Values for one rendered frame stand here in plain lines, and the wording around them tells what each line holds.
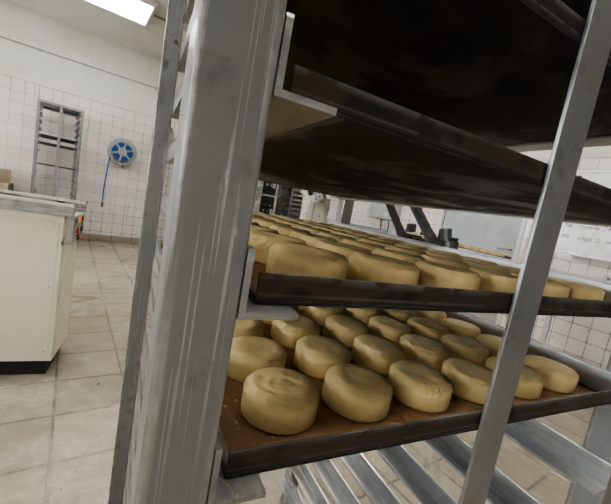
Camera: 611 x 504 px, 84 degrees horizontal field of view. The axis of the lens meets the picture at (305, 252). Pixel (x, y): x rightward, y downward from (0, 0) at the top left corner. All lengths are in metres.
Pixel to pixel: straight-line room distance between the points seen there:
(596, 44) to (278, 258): 0.24
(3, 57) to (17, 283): 4.64
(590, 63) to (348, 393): 0.27
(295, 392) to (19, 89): 6.25
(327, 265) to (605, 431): 0.39
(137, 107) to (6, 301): 4.68
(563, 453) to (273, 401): 0.39
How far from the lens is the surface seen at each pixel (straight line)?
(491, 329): 0.56
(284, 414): 0.22
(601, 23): 0.32
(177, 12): 0.80
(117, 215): 6.35
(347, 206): 0.88
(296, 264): 0.19
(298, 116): 0.17
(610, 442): 0.52
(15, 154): 6.31
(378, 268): 0.22
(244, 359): 0.27
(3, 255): 2.14
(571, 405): 0.41
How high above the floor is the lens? 1.09
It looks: 7 degrees down
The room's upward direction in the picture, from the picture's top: 10 degrees clockwise
